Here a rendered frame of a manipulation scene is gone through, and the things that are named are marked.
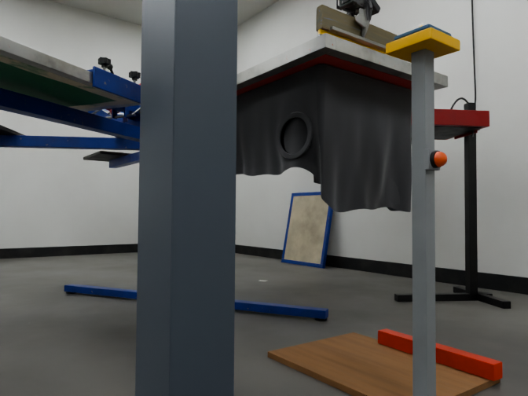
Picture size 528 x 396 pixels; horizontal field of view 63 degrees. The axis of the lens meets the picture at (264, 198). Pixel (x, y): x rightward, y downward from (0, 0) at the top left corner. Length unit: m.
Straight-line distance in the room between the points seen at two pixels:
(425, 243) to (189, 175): 0.59
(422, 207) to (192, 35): 0.69
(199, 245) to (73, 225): 4.68
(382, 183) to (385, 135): 0.16
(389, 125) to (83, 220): 4.66
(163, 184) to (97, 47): 5.11
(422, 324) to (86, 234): 4.93
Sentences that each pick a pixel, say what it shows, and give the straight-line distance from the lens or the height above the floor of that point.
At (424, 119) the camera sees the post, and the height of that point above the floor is 0.75.
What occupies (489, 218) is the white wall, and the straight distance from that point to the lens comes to 3.43.
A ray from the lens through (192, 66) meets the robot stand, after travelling 1.08.
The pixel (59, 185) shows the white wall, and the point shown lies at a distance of 5.65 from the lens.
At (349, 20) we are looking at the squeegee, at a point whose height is 1.13.
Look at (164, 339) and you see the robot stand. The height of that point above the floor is 0.23.
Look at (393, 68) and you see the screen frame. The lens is 1.41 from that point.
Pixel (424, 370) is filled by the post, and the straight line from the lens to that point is 1.19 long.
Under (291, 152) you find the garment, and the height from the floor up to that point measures 0.71.
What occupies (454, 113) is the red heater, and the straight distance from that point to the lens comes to 2.69.
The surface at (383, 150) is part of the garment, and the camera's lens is 1.47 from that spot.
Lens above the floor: 0.51
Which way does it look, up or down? 2 degrees up
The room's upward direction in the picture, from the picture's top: straight up
